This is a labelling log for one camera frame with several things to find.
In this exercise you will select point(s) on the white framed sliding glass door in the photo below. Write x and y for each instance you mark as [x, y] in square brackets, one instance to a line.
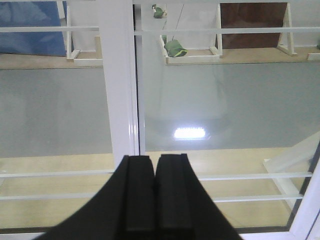
[249, 120]

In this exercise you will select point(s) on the white wooden support stand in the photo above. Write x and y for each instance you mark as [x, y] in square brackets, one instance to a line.
[289, 49]

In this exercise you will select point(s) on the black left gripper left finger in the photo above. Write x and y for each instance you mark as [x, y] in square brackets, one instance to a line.
[123, 209]

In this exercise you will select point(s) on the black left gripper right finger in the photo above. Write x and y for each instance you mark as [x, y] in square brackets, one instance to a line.
[184, 209]

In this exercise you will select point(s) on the green sandbag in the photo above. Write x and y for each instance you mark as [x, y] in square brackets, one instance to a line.
[158, 12]
[174, 49]

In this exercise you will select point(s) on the brown board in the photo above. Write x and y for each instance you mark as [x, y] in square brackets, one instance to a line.
[251, 15]

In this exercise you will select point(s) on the green sandbag far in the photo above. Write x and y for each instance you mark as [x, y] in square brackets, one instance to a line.
[158, 12]

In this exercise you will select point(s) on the white fixed glass panel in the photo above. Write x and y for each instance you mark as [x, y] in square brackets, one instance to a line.
[51, 121]

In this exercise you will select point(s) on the green sandbag near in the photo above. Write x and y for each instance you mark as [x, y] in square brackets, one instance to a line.
[174, 49]

